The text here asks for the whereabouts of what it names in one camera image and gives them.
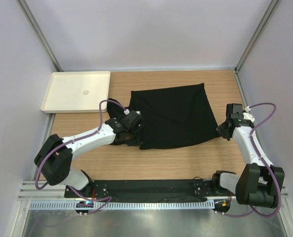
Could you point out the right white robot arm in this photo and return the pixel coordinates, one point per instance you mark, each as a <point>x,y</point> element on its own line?
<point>261,182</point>

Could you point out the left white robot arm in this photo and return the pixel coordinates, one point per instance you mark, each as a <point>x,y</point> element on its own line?
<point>55,158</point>

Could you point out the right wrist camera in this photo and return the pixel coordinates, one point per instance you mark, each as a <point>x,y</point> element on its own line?
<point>247,114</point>

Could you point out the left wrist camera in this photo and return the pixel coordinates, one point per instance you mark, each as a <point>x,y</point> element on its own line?
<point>127,112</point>

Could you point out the black tank top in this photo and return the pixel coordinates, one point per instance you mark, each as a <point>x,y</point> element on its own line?
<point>174,117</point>

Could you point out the slotted cable duct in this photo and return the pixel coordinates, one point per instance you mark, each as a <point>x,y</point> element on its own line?
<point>78,205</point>

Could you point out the white plastic tray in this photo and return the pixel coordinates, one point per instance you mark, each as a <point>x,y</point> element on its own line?
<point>76,92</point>

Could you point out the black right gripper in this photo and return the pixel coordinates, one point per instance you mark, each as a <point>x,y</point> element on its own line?
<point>220,130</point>

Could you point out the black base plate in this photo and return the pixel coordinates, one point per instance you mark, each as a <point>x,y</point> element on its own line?
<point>155,191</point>

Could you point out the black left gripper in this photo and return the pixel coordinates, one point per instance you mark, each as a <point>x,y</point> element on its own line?
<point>133,142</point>

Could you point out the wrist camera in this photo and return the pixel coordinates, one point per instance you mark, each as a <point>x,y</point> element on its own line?
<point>247,114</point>
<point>127,112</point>

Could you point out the left aluminium frame post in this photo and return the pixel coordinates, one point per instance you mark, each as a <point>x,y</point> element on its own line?
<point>37,30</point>

